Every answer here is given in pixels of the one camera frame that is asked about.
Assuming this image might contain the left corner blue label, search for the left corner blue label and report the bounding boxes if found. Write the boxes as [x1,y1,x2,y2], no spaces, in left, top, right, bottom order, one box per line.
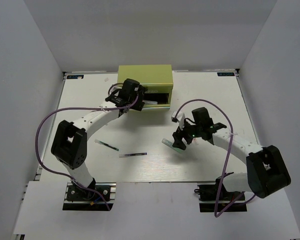
[66,74,84,80]

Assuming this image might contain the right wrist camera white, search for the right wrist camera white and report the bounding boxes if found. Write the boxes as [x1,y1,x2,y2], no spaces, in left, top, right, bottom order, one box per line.
[171,111,186,130]

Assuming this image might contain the purple tip pen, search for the purple tip pen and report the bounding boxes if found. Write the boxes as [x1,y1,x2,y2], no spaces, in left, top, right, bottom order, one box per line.
[119,152,147,158]

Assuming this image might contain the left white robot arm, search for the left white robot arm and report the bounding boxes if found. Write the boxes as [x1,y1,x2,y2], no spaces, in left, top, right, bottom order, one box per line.
[51,78,148,200]

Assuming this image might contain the green tip pen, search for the green tip pen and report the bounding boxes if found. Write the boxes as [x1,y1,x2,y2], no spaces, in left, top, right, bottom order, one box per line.
[94,139,120,152]

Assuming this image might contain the green highlighter marker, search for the green highlighter marker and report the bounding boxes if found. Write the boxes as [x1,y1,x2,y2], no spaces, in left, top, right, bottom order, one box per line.
[161,138,183,153]

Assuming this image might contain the green metal drawer toolbox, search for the green metal drawer toolbox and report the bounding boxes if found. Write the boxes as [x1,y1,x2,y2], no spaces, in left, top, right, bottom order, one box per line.
[117,64,174,99]

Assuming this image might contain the corner blue label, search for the corner blue label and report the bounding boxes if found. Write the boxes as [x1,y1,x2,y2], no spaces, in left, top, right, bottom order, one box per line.
[66,74,84,80]
[217,72,235,77]

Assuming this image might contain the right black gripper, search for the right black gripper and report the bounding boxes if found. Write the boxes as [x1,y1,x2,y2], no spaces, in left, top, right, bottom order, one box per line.
[173,118,203,150]

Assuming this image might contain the orange cap marker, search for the orange cap marker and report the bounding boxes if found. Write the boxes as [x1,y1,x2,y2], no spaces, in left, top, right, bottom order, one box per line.
[143,100,158,105]

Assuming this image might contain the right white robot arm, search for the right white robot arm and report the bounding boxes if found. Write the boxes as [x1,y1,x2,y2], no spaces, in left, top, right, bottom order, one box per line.
[171,107,292,200]

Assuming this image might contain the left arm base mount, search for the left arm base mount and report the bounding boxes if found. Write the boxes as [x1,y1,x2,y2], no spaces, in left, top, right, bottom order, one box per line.
[62,182,116,212]

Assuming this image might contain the right corner blue label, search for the right corner blue label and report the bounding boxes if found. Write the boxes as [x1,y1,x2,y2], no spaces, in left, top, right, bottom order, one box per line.
[217,72,235,77]

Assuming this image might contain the toolbox drawer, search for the toolbox drawer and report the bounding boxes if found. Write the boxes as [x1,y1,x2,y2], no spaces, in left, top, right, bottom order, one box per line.
[142,93,171,111]

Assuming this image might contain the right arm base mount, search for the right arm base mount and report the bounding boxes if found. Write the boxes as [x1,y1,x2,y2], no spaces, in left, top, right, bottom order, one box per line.
[194,184,247,213]

